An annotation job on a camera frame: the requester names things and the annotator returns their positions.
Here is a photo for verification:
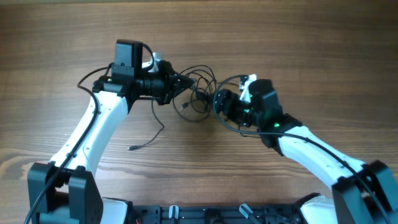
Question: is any thick black usb cable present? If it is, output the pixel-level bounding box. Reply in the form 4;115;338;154
171;64;218;123

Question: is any thin black usb cable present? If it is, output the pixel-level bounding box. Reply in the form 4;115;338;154
127;70;240;152

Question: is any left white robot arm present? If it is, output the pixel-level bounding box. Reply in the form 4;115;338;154
25;39;194;223

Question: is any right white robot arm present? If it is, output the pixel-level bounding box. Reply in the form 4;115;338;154
195;77;397;223

